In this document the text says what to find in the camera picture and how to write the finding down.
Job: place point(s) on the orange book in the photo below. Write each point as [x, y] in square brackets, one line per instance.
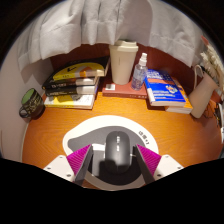
[185, 106]

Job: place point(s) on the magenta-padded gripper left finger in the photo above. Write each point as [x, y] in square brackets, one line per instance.
[59, 166]

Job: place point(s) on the thin black book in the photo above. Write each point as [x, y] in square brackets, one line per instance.
[71, 84]

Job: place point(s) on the black and yellow book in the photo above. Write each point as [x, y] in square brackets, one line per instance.
[80, 70]

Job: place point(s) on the white pleated curtain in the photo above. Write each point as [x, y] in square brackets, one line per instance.
[100, 23]

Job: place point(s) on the clear spray bottle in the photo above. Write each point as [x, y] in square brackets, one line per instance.
[139, 76]

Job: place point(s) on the blue book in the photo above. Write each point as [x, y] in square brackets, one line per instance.
[165, 86]

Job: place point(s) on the white and grey mouse pad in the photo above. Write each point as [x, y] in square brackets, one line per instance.
[100, 128]

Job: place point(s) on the cream pitcher vase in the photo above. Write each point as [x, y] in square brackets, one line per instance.
[203, 95]

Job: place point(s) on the dark green mug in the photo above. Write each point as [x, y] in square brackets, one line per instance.
[32, 102]

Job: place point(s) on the black and white book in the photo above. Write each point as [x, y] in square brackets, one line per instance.
[71, 90]

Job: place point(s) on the dark red book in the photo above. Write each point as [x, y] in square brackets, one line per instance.
[121, 90]

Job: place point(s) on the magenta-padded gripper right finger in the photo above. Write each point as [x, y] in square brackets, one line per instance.
[165, 166]

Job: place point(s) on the cream lidded tumbler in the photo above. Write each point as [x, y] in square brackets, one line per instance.
[122, 65]

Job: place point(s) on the dark grey computer mouse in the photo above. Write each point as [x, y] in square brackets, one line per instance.
[116, 150]

